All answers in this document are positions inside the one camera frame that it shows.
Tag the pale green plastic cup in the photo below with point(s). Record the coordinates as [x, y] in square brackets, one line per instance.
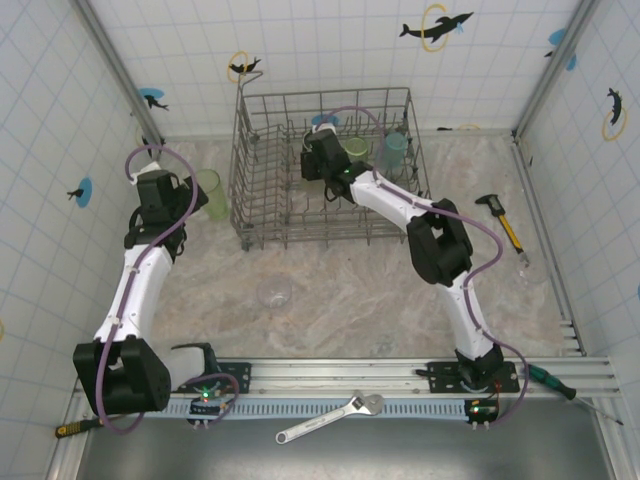
[311, 187]

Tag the tall green plastic cup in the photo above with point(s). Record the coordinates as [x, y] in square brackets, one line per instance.
[215, 197]

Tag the short green plastic cup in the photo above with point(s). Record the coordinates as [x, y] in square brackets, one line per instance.
[357, 147]

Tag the teal plastic cup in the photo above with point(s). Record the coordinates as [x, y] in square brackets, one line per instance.
[395, 147]

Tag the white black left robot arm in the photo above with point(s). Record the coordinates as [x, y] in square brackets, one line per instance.
[135, 295]

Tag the blue oval sticker black fish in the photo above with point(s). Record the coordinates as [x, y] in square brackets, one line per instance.
[327, 121]

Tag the shark sticker on blue oval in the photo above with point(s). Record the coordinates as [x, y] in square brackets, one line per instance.
[152, 99]

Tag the clear round glass cup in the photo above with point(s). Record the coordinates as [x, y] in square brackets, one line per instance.
[274, 300]

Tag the small green-lit circuit board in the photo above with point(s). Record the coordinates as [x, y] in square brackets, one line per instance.
[482, 411]
[205, 397]

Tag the yellow black caliper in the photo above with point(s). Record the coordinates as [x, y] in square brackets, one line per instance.
[510, 230]

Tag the yellow black screwdriver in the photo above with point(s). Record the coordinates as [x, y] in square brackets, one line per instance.
[75, 428]

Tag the silver adjustable wrench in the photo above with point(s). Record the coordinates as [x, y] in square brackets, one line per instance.
[330, 416]

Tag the aluminium frame post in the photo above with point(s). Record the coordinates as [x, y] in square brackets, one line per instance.
[120, 70]
[556, 65]

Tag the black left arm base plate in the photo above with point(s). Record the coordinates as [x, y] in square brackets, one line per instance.
[240, 375]

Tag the aluminium mounting rail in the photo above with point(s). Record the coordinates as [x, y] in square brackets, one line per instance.
[325, 372]

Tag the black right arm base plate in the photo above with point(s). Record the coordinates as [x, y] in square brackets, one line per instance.
[440, 372]

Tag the blue oval wall sticker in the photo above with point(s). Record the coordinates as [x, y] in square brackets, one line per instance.
[557, 37]

